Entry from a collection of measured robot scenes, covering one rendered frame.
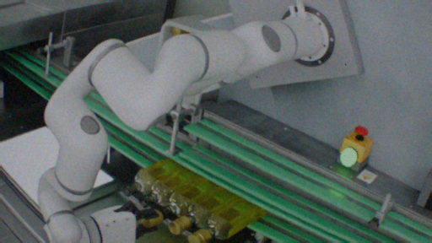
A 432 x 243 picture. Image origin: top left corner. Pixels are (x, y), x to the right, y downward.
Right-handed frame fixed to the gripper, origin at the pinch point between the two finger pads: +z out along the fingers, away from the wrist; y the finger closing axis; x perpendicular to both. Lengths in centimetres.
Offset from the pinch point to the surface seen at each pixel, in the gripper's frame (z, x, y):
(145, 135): 17.2, 29.6, 4.4
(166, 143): 20.7, 24.2, 4.0
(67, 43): 10, 81, 16
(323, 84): 46, -3, 30
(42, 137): -4, 66, -12
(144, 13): 66, 118, 14
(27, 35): -2, 100, 16
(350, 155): 40.1, -20.9, 19.9
